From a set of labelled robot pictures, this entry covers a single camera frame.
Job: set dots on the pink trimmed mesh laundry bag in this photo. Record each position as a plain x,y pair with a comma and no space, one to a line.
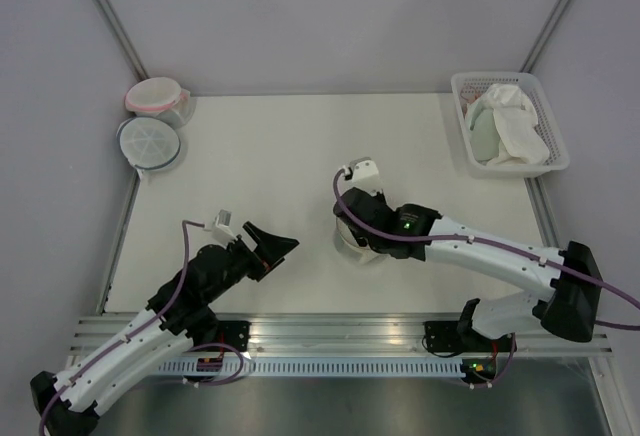
161,98

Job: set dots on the aluminium frame post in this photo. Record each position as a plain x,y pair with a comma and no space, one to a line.
551,24
122,39

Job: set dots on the left aluminium frame post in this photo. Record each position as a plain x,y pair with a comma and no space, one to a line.
122,39

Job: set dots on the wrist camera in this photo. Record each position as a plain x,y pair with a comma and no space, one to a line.
219,228
363,174

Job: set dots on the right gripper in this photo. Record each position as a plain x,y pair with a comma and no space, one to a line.
359,235

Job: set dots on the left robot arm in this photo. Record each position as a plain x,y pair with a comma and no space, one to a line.
176,319

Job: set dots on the white cloth in basket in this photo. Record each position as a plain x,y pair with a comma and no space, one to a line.
516,120

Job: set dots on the right aluminium frame post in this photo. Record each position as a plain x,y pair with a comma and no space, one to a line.
551,24

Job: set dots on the white plastic basket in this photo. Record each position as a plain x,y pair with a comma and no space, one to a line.
468,86

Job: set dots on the white slotted cable duct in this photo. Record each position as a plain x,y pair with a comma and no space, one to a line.
421,366

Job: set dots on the blue trimmed mesh laundry bag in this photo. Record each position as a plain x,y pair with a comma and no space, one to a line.
149,145

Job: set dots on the beige mesh laundry bag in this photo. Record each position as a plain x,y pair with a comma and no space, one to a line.
346,245

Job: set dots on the aluminium mounting rail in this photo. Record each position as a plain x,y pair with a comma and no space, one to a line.
342,334

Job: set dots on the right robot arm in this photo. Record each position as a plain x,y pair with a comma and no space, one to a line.
558,289

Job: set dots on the mint green cloth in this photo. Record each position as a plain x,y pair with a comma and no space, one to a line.
484,136

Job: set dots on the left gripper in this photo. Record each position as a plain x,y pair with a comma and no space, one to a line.
270,248

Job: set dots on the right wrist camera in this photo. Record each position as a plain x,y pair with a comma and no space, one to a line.
363,174

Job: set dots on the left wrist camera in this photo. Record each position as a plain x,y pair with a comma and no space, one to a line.
219,228

